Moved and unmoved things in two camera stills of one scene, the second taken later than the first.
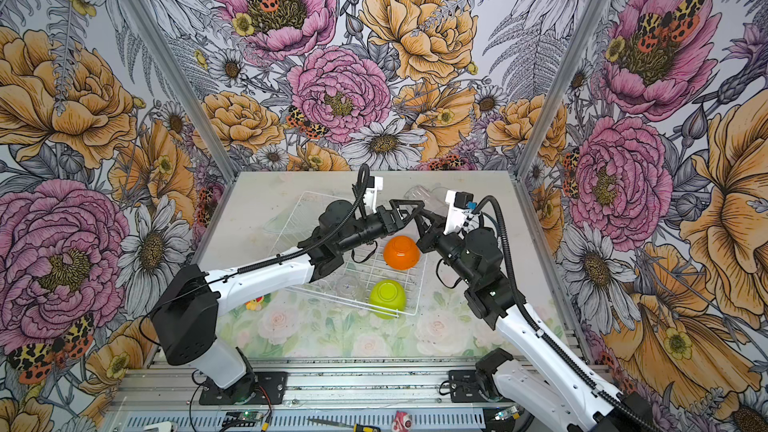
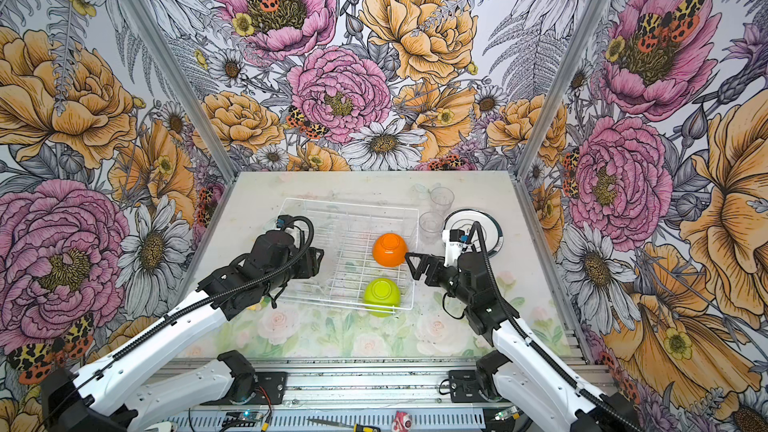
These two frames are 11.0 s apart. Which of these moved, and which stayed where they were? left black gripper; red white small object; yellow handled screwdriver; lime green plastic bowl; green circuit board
Moved: left black gripper
Stayed: lime green plastic bowl; green circuit board; red white small object; yellow handled screwdriver
